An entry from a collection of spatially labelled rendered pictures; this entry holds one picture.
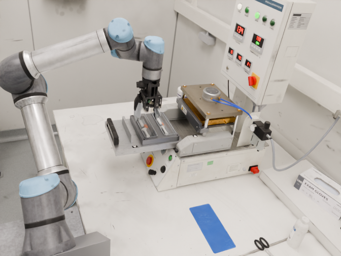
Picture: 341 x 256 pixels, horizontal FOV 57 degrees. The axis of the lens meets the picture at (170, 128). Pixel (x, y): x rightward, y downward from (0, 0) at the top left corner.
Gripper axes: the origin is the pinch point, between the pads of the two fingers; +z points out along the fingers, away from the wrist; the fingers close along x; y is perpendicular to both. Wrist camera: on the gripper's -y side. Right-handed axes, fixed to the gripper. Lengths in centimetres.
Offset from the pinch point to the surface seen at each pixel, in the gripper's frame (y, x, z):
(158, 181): 13.3, 3.7, 25.8
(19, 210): -58, -64, 105
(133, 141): 6.9, -6.8, 7.0
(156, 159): 3.7, 5.8, 21.3
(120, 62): -150, 26, 40
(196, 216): 34.1, 13.9, 28.7
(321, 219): 53, 63, 24
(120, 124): -7.3, -9.3, 7.1
